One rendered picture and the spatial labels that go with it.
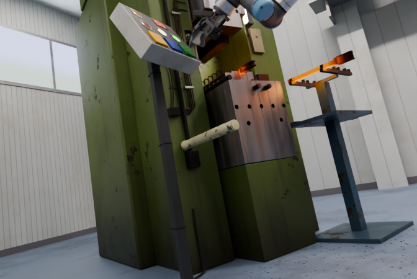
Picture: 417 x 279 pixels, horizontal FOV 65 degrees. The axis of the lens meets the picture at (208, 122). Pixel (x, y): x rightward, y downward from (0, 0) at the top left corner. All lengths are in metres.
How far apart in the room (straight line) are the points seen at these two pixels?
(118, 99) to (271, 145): 0.98
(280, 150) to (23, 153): 4.00
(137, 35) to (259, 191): 0.93
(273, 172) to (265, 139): 0.18
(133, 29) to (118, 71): 0.84
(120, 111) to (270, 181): 1.00
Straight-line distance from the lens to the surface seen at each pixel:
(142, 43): 1.32
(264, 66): 2.22
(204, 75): 2.33
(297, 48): 4.80
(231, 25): 1.98
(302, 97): 4.64
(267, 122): 1.80
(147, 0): 1.96
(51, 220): 5.24
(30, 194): 5.12
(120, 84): 2.15
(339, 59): 1.87
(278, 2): 1.48
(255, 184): 1.66
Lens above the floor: 0.40
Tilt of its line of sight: 11 degrees up
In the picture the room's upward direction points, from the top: 10 degrees counter-clockwise
